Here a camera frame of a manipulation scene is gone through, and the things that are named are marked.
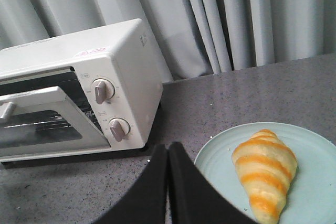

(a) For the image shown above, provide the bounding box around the upper oven knob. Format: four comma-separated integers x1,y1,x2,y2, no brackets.
91,78,115,104

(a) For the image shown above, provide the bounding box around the lower oven knob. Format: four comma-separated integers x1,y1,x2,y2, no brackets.
109,118,130,142

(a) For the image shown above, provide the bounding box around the light blue plate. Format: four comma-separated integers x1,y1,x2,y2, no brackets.
194,122,335,223

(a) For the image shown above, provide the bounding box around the oven knob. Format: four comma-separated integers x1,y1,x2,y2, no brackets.
91,78,115,104
109,118,130,142

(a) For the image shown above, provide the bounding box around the grey curtain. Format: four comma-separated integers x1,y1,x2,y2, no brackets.
1,0,335,82

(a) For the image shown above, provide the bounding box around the oven glass door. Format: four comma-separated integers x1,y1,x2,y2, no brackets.
1,86,110,162

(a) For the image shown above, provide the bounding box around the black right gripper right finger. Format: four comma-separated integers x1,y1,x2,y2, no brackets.
169,142,255,223

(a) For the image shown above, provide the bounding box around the white toaster oven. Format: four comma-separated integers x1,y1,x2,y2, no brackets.
1,19,163,155

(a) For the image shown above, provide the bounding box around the striped croissant bread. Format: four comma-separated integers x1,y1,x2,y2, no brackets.
232,129,298,223

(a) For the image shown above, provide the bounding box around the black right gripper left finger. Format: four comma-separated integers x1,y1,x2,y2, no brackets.
94,145,167,223

